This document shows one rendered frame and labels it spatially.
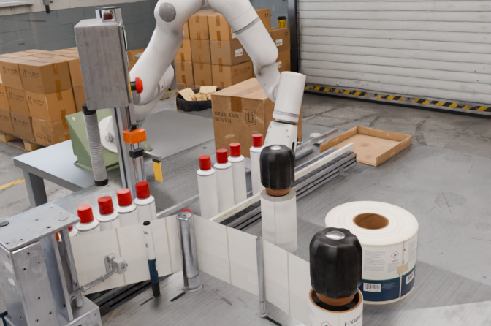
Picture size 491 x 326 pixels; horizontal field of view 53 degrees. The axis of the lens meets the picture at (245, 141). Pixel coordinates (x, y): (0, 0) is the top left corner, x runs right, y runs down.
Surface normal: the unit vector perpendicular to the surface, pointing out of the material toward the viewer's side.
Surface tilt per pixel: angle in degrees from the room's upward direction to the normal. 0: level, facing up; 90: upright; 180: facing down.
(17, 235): 0
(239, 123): 90
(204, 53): 90
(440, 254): 0
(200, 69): 86
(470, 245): 0
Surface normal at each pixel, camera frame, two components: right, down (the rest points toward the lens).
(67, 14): 0.76, 0.18
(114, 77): 0.22, 0.31
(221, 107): -0.55, 0.31
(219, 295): -0.06, -0.94
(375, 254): -0.16, 0.33
